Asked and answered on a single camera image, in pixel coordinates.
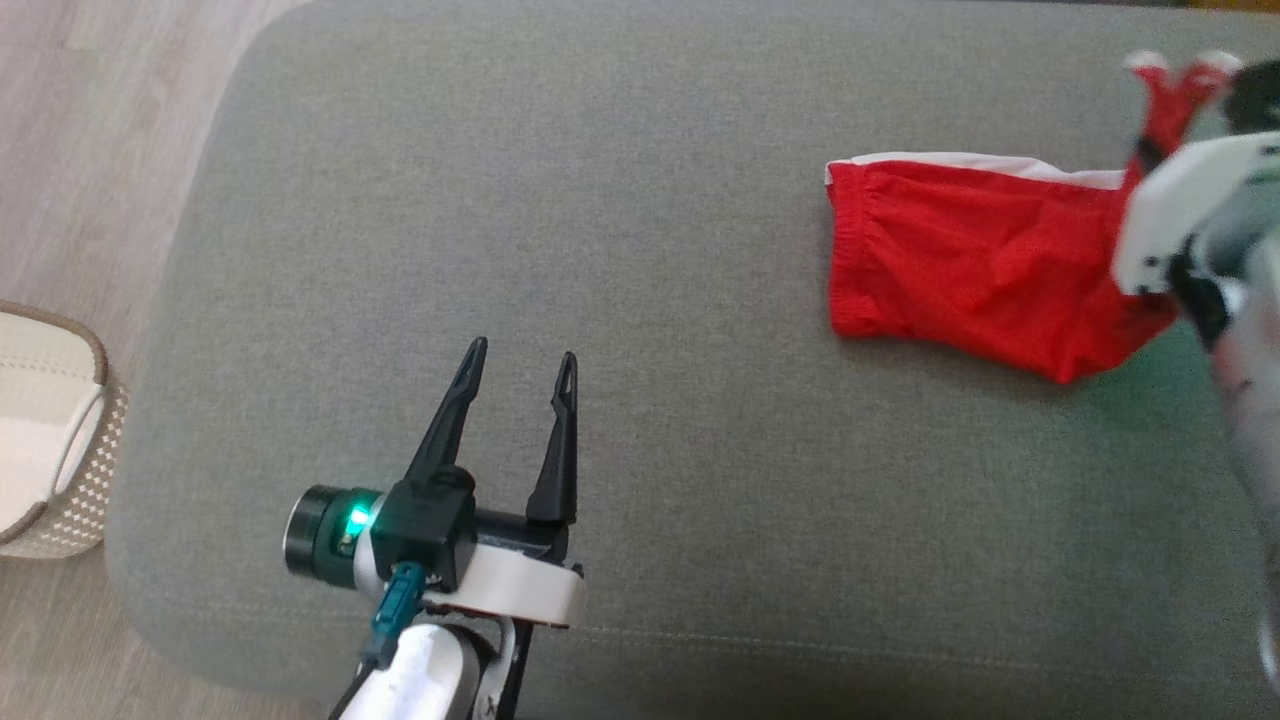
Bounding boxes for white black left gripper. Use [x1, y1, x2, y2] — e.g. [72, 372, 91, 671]
[284, 337, 588, 629]

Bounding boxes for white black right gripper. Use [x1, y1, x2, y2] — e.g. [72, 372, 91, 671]
[1112, 130, 1280, 346]

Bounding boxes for red shorts with white stripes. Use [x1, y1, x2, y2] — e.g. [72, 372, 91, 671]
[825, 50, 1241, 386]

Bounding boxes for grey sofa chaise cushion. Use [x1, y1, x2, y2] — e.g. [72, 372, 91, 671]
[105, 0, 1280, 720]

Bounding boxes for woven beige laundry basket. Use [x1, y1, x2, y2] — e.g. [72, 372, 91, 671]
[0, 300, 129, 559]

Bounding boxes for teal connector camera cable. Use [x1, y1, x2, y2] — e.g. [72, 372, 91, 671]
[330, 562, 431, 720]

